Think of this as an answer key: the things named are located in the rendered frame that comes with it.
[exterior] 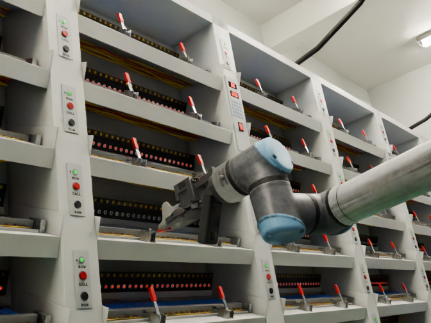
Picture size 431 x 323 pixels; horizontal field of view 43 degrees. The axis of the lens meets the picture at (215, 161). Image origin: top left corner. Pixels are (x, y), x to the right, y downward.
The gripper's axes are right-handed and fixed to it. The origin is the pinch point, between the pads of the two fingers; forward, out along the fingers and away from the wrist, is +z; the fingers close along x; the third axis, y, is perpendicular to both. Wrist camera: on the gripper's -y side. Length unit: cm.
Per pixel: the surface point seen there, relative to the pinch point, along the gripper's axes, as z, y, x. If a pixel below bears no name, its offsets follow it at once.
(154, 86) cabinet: 16, 63, -30
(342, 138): -2, 56, -134
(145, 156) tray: 16.2, 32.6, -16.9
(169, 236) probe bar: 10.4, 3.1, -12.5
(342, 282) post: 14, -9, -113
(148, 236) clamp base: 5.3, 0.1, 1.0
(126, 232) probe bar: 9.9, 3.1, 3.5
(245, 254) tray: 5.5, -2.9, -38.4
